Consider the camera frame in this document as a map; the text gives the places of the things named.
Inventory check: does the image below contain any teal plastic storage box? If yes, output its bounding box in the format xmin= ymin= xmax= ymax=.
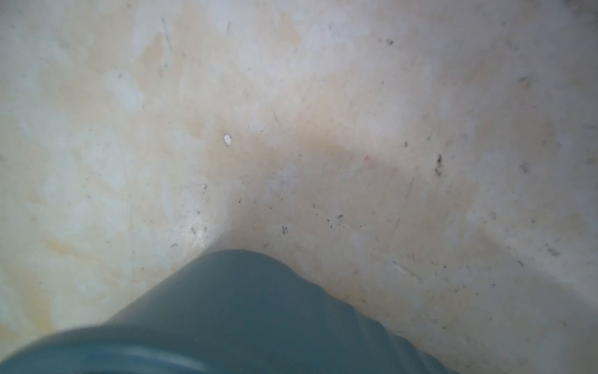
xmin=1 ymin=250 xmax=447 ymax=373

